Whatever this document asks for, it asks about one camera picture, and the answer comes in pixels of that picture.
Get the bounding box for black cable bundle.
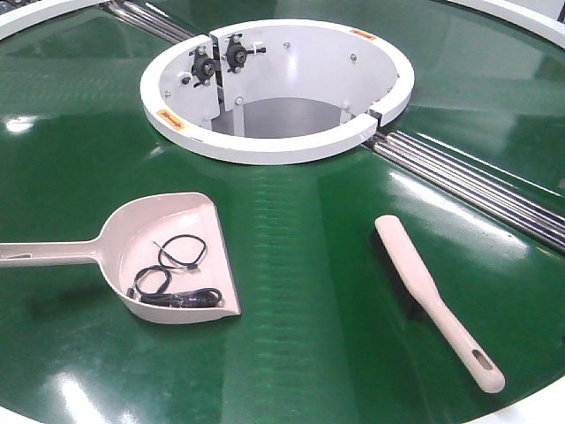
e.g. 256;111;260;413
126;234;223;310

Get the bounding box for pink plastic dustpan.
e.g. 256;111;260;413
1;192;241;324

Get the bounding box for pink hand broom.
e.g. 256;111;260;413
371;215;506;393

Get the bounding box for green conveyor belt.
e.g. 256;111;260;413
1;6;564;423

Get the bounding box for orange arrow sticker front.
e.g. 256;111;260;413
157;109;186;131

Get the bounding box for orange arrow sticker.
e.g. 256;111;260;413
157;109;186;131
350;28;377;41

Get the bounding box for orange arrow sticker back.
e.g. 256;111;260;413
350;28;377;41

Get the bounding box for left steel roller set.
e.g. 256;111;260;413
102;1;196;44

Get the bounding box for white outer rim right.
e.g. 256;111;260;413
452;0;564;49

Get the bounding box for white rim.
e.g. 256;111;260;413
0;0;102;40
452;0;564;49

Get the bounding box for white outer rim left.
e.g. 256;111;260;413
0;0;102;40

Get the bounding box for white central ring housing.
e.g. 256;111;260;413
139;19;415;165

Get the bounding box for left black bearing mount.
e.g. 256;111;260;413
191;45;215;87

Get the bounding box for black bearing mount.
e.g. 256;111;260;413
223;34;267;73
191;45;215;87

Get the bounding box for right black bearing mount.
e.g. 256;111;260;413
223;34;267;73

